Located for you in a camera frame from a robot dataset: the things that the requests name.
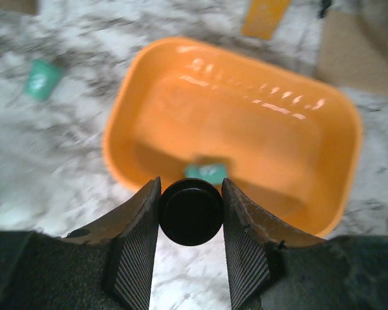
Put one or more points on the teal coffee capsule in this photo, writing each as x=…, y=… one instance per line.
x=42, y=79
x=211, y=170

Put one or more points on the black coffee capsule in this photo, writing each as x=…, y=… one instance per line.
x=190, y=212

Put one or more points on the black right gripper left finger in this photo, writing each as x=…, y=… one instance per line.
x=106, y=264

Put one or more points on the small brown cardboard sheet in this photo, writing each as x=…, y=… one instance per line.
x=347, y=58

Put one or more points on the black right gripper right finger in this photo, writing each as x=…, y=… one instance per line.
x=273, y=265

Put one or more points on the orange plastic basket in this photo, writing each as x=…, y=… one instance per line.
x=291, y=143

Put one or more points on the orange juice bottle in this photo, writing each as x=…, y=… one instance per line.
x=263, y=18

